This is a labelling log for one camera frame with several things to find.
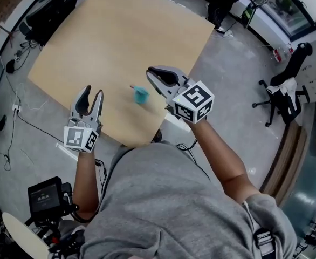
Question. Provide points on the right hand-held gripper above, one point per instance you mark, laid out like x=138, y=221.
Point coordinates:
x=193, y=101

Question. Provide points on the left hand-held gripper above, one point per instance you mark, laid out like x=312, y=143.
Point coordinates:
x=78, y=139

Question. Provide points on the teal spray bottle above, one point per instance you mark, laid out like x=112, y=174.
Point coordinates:
x=141, y=98

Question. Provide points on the person's right forearm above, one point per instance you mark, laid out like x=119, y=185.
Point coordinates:
x=220, y=160

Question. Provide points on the person's left forearm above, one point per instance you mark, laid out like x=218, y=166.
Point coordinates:
x=85, y=187

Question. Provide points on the person's black shoe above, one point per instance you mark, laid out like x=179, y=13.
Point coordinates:
x=158, y=136

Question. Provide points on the light wooden table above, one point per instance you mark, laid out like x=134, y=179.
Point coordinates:
x=115, y=50

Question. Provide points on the white power strip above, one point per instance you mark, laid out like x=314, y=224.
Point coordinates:
x=16, y=108

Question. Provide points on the small black monitor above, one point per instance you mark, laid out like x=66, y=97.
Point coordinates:
x=44, y=198

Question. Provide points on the wooden coat stand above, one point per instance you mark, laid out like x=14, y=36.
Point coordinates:
x=7, y=32

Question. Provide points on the white cloth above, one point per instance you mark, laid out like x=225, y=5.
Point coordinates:
x=282, y=86

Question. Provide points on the red white jug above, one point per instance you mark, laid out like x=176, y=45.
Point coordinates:
x=282, y=53

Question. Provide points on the black office chair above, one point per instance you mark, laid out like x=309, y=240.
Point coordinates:
x=290, y=74

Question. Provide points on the person's gray shirt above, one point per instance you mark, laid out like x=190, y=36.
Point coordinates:
x=174, y=212

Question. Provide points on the round beige table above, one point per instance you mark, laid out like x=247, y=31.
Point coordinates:
x=20, y=233

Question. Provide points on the wooden bench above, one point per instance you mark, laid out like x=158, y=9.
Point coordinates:
x=287, y=163

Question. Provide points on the gray lockers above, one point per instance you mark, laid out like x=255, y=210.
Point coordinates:
x=314, y=77

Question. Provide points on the black camera mount rig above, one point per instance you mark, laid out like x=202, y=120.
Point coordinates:
x=58, y=236

